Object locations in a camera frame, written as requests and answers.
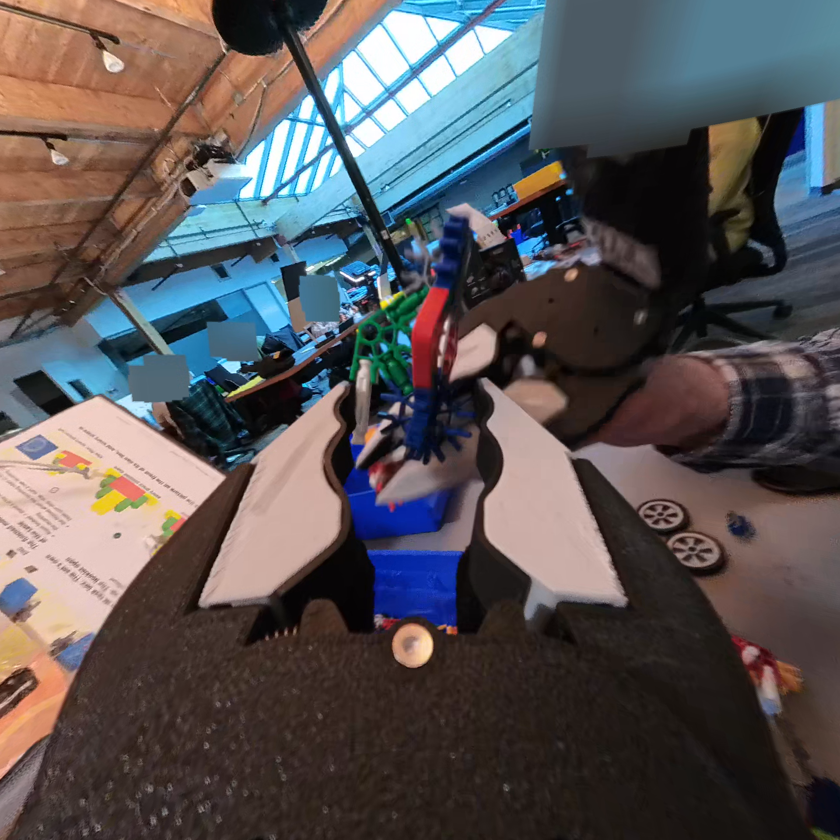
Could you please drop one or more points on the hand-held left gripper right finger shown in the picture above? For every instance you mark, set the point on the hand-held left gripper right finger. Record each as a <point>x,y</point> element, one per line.
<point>551,525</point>

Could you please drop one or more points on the wooden office desk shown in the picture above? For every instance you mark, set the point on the wooden office desk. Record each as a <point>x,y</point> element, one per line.
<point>545,204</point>

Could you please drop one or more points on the cluttered office desk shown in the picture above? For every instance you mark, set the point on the cluttered office desk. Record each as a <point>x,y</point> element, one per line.
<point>302,355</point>

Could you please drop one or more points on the person's right hand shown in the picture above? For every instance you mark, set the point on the person's right hand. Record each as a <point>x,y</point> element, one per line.
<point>656,407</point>

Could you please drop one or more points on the blue plastic bin with label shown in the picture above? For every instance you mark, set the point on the blue plastic bin with label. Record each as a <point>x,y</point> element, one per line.
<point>414,584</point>

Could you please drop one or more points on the person's right forearm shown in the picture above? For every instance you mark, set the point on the person's right forearm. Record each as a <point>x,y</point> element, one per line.
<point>781,400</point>

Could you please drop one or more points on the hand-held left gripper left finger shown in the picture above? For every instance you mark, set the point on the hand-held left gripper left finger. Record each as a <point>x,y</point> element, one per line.
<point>276,525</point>

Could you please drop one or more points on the small blue toy piece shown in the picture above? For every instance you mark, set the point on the small blue toy piece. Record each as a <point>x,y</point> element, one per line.
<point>739,526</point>

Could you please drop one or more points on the empty blue plastic bin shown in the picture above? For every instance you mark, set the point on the empty blue plastic bin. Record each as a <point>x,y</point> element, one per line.
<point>394,512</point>

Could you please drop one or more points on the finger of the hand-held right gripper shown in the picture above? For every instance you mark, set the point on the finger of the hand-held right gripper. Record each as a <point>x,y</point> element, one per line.
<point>420,483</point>
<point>473,352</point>

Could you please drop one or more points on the office chair with black base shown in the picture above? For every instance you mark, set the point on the office chair with black base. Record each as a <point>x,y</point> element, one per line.
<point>794,479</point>

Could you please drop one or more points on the black toy wheel white hub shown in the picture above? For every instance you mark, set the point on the black toy wheel white hub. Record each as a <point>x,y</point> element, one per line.
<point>663,515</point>
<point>696,551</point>

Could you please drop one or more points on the black floor stand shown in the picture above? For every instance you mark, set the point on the black floor stand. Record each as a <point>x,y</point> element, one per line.
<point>328,145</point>

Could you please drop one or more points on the black cardboard box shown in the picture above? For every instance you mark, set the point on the black cardboard box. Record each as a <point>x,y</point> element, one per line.
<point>496,269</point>

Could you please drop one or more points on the small red white toy piece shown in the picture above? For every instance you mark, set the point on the small red white toy piece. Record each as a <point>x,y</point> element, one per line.
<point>768,672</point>

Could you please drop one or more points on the green wheeled toy model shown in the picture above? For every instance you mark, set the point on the green wheeled toy model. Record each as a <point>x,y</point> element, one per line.
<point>420,368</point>

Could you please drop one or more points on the instruction booklet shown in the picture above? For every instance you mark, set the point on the instruction booklet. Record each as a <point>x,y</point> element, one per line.
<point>79,525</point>

